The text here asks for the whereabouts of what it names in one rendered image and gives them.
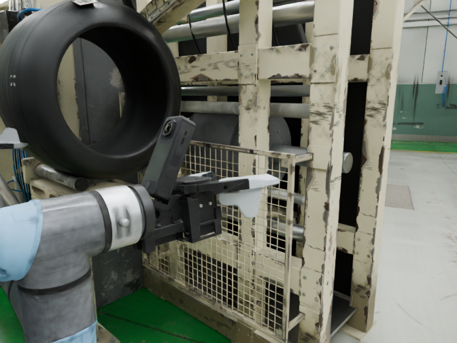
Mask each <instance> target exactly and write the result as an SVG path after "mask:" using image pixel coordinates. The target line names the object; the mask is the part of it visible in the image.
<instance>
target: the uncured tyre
mask: <svg viewBox="0 0 457 343"><path fill-rule="evenodd" d="M73 1H75V0H65V1H61V2H60V3H56V4H54V5H51V6H49V7H46V8H44V9H42V10H39V11H37V12H35V13H33V14H31V15H29V16H27V17H26V18H24V19H23V20H22V21H20V22H19V23H18V24H17V25H16V26H15V27H14V28H13V29H12V30H11V31H10V33H9V34H8V36H7V37H6V39H5V40H4V42H3V44H2V46H1V48H0V63H2V64H0V116H1V118H2V121H3V123H4V124H5V126H6V128H7V127H9V128H13V129H15V130H17V133H18V137H19V140H20V142H22V143H25V142H26V143H29V145H30V146H31V147H32V148H33V149H30V148H29V147H28V146H25V147H24V148H23V149H24V150H25V151H26V152H27V153H29V154H30V155H31V156H32V157H34V158H35V159H37V160H38V161H40V162H42V163H44V164H46V165H48V166H50V167H53V168H55V169H59V170H61V171H64V172H67V173H70V174H73V175H76V176H79V177H82V178H88V179H93V180H111V179H116V178H121V177H125V176H129V175H131V174H134V173H136V172H138V171H140V170H142V169H144V168H145V167H147V166H148V163H149V162H150V159H151V156H152V153H153V151H154V148H155V146H156V143H157V141H158V138H159V135H160V133H161V131H162V128H163V125H164V123H165V120H166V118H168V117H172V116H179V115H180V110H181V102H182V90H181V82H180V75H179V71H178V68H177V65H176V62H175V59H174V57H173V54H172V52H171V50H170V48H169V46H168V44H167V43H166V41H165V39H164V38H163V36H162V35H161V34H160V33H159V31H158V30H157V29H156V27H155V26H154V25H153V24H152V23H151V22H150V21H149V20H147V19H146V18H145V17H144V16H142V15H141V14H140V13H139V12H137V11H135V10H134V9H132V8H130V7H128V6H126V5H124V4H121V3H119V2H116V1H112V0H96V1H98V2H96V3H89V4H85V5H78V4H77V3H74V2H73ZM78 37H79V38H82V39H85V40H87V41H90V42H92V43H93V44H95V45H97V46H98V47H100V48H101V49H102V50H103V51H105V52H106V53H107V54H108V55H109V57H110V58H111V59H112V60H113V62H114V63H115V64H116V66H117V68H118V70H119V72H120V75H121V76H122V81H123V83H124V91H125V102H124V109H123V113H122V116H121V118H120V120H119V122H118V124H117V125H116V127H115V128H114V130H113V131H112V132H111V133H110V134H109V135H108V136H106V137H105V138H103V139H102V140H100V141H99V142H96V143H94V144H91V145H86V144H84V143H83V142H81V141H80V140H79V139H78V138H77V137H76V136H75V134H74V133H73V132H72V130H71V129H70V128H69V126H68V124H67V123H66V121H65V119H64V117H63V114H62V112H61V109H60V105H59V102H58V95H57V76H58V70H59V67H60V64H61V61H62V59H63V56H64V54H65V53H66V51H67V49H68V47H70V45H71V44H72V43H73V42H74V41H75V40H76V39H77V38H78ZM10 73H16V88H10Z"/></svg>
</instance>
